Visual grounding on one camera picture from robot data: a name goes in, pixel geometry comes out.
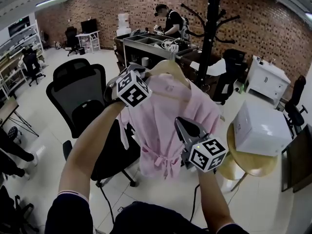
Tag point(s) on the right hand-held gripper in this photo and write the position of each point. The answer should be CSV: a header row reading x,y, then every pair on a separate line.
x,y
207,155

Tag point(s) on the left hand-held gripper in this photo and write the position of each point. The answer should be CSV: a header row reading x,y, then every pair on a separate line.
x,y
131,89

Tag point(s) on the pink robe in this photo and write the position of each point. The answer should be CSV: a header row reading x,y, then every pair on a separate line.
x,y
165,121

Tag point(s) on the wooden clothes hanger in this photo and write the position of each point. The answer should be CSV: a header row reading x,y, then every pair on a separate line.
x,y
168,66

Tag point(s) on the person's left forearm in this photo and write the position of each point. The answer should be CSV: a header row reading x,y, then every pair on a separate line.
x,y
87,150

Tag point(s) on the person's right forearm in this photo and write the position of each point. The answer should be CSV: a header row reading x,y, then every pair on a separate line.
x,y
214,199

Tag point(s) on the plain white cup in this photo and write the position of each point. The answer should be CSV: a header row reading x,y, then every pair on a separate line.
x,y
145,61

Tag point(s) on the metal shelf cart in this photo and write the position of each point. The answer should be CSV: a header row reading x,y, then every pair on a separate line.
x,y
143,40

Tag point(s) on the white printed mug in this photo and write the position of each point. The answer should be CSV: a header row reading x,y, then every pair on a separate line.
x,y
174,48
166,45

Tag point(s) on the white water dispenser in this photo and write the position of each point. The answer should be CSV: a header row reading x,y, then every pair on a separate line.
x,y
123,25

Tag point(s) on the small white desk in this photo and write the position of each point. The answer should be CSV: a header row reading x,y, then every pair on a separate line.
x,y
87,34

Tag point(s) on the black monitor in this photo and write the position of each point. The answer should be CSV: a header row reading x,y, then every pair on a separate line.
x,y
89,25

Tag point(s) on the black mesh office chair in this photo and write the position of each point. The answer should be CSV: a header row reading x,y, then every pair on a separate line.
x,y
85,111

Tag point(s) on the white sheet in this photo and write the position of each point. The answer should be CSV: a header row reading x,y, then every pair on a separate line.
x,y
212,68

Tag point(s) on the round wooden table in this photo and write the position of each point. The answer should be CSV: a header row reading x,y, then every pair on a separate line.
x,y
253,164

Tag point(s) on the large white box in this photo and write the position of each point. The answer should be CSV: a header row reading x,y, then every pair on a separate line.
x,y
263,128

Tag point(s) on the black coat rack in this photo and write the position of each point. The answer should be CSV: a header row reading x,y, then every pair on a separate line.
x,y
209,33

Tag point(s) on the white cabinet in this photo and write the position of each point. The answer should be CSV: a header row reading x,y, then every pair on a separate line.
x,y
265,82

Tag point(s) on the person's dark clothing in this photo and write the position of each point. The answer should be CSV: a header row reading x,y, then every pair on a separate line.
x,y
151,218

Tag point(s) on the ceiling light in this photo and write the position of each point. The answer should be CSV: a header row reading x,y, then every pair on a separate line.
x,y
50,0

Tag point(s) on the dark low cabinet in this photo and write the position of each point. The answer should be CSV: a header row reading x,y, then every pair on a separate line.
x,y
301,160

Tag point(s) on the black swivel chair with armrests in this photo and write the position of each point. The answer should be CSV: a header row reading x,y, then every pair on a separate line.
x,y
298,89

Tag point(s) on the white shelving rack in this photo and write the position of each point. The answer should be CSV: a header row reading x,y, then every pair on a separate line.
x,y
14,43

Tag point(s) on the wooden desk with black legs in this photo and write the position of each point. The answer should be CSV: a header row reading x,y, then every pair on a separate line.
x,y
8,106

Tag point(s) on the black round stool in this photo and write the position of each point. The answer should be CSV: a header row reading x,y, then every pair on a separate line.
x,y
13,131

